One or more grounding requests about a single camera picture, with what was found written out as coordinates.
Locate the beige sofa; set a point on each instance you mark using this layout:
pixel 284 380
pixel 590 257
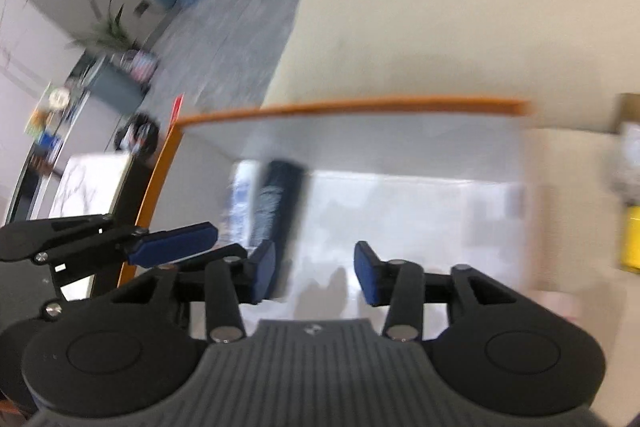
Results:
pixel 571 59

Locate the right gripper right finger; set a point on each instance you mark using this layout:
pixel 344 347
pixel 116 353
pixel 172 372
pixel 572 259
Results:
pixel 401 286

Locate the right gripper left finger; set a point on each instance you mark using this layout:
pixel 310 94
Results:
pixel 222 280

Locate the brown square box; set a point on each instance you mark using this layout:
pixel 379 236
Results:
pixel 628 110

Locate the grey trash bin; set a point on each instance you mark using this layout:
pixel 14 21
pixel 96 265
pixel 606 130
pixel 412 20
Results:
pixel 113 86

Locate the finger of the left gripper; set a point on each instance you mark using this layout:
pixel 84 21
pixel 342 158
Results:
pixel 163 247

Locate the orange cardboard box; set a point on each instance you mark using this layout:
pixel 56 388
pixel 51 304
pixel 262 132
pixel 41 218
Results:
pixel 440 181

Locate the clear plastic box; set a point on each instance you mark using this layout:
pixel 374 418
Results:
pixel 625 165

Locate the dark blue spray can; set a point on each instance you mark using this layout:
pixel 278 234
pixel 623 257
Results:
pixel 275 204

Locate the marble coffee table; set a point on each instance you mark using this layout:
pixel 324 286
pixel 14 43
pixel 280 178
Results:
pixel 91 184

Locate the yellow tape measure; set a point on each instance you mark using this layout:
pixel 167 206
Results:
pixel 630 254

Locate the white tube bottle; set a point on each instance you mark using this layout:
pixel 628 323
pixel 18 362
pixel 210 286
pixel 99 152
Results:
pixel 239 211

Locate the potted green plant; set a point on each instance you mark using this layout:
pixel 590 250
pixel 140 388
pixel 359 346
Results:
pixel 107 33

